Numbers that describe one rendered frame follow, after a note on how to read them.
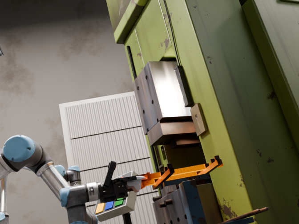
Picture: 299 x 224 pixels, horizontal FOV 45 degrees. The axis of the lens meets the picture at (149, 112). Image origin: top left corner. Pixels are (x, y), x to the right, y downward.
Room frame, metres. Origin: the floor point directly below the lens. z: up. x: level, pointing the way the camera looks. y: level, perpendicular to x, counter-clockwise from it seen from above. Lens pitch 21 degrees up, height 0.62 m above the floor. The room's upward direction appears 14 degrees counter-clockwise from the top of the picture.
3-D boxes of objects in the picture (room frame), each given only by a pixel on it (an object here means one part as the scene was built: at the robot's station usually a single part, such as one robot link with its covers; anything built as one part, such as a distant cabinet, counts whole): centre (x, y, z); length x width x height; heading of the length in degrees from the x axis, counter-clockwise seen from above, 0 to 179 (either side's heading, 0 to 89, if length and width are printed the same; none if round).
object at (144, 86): (2.26, -0.20, 1.56); 0.42 x 0.39 x 0.40; 119
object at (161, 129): (2.30, -0.18, 1.32); 0.42 x 0.20 x 0.10; 119
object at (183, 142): (2.29, -0.23, 1.24); 0.30 x 0.07 x 0.06; 119
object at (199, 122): (1.98, -0.26, 1.27); 0.09 x 0.02 x 0.17; 29
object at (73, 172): (2.39, 0.60, 1.23); 0.09 x 0.08 x 0.11; 107
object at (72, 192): (1.47, 0.38, 0.91); 0.11 x 0.08 x 0.09; 107
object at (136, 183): (1.53, 0.12, 0.91); 0.09 x 0.03 x 0.06; 104
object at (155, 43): (2.33, -0.34, 2.06); 0.44 x 0.41 x 0.47; 119
